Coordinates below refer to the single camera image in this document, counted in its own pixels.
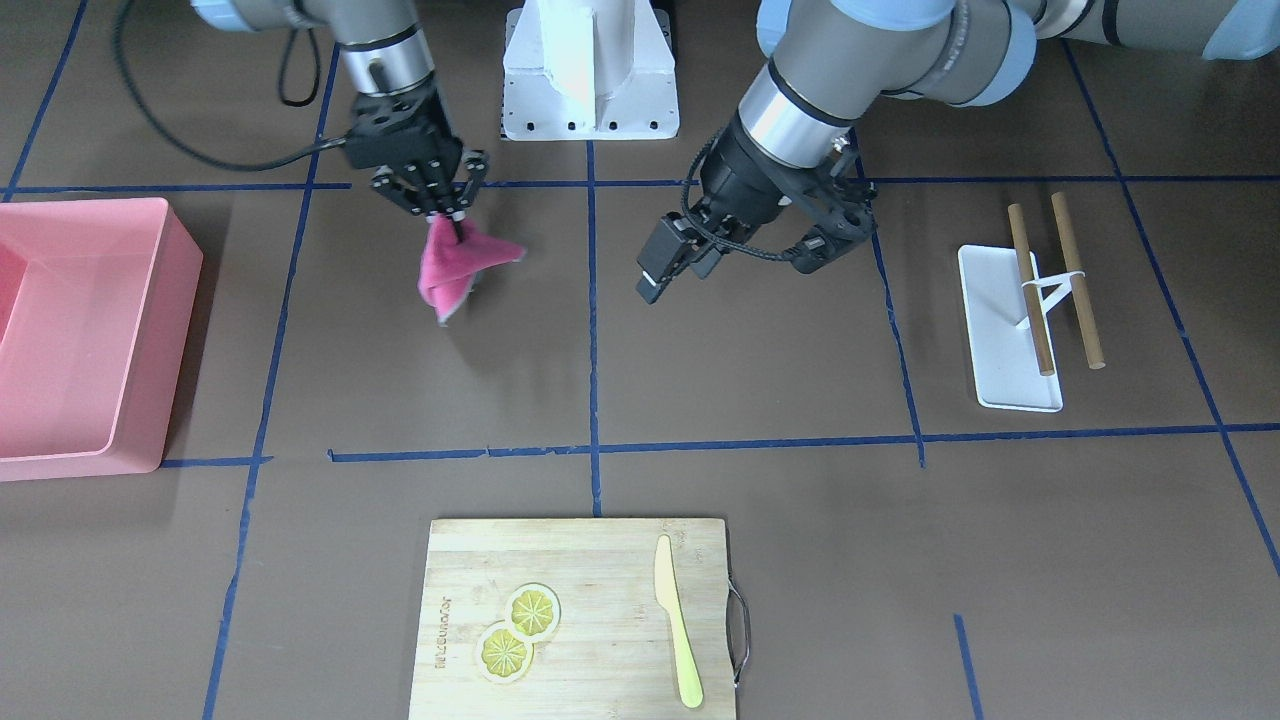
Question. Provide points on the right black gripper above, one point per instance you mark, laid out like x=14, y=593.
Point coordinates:
x=432, y=178

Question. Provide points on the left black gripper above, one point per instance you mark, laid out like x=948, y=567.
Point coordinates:
x=742, y=178

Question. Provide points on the pink microfiber cloth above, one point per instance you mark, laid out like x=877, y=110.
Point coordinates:
x=456, y=252

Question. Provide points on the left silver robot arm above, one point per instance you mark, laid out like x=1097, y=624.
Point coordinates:
x=826, y=62

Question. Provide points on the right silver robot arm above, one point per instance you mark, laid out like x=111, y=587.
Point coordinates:
x=381, y=42

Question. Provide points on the white column with base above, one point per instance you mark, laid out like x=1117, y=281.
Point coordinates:
x=589, y=71

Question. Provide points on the wooden rack rod one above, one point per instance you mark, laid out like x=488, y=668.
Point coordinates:
x=1031, y=292

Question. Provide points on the yellow plastic knife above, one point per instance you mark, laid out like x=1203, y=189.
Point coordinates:
x=688, y=679

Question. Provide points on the white rack tray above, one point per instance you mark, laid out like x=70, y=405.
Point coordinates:
x=1006, y=371

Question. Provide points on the pink plastic bin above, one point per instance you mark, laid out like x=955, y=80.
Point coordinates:
x=97, y=297

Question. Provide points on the lemon slice one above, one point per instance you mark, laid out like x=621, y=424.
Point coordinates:
x=533, y=613

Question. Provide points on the wooden rack rod two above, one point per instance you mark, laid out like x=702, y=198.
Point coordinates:
x=1079, y=289

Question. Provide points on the bamboo cutting board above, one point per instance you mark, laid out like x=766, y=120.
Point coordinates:
x=611, y=657

